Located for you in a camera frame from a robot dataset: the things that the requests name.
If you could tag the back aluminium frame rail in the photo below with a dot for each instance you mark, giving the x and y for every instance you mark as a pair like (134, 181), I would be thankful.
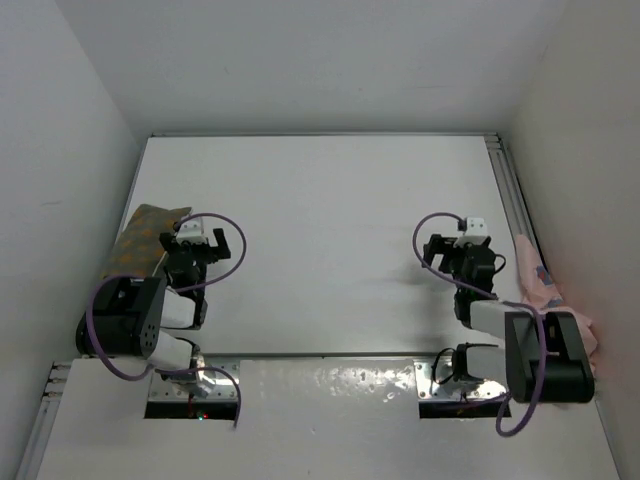
(321, 133)

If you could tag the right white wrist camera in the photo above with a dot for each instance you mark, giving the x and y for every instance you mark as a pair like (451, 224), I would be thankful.
(473, 227)

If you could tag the metal base plate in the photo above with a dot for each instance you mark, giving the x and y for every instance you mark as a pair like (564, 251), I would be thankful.
(436, 390)
(213, 385)

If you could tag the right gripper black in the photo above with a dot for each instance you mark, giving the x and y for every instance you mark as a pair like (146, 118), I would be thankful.
(452, 253)

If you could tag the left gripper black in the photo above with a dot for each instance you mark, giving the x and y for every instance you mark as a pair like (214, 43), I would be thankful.
(216, 252)

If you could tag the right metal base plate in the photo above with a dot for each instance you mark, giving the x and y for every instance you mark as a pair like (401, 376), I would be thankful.
(436, 390)

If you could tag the pink cartoon pillowcase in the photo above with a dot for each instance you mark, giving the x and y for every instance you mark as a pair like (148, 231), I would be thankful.
(540, 291)

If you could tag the left aluminium frame rail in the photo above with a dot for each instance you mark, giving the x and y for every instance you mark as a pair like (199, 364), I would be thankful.
(43, 424)

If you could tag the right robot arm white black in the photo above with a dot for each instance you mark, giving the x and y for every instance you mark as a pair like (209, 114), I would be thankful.
(545, 359)

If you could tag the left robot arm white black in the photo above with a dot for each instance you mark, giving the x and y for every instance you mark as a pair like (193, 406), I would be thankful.
(128, 321)

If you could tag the olive pillow orange flowers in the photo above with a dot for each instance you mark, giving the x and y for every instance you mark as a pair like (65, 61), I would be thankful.
(137, 250)

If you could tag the white front cover board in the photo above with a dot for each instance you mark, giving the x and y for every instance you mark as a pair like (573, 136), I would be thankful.
(316, 419)

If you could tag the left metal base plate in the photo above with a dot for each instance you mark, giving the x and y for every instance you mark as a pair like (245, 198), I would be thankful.
(213, 385)

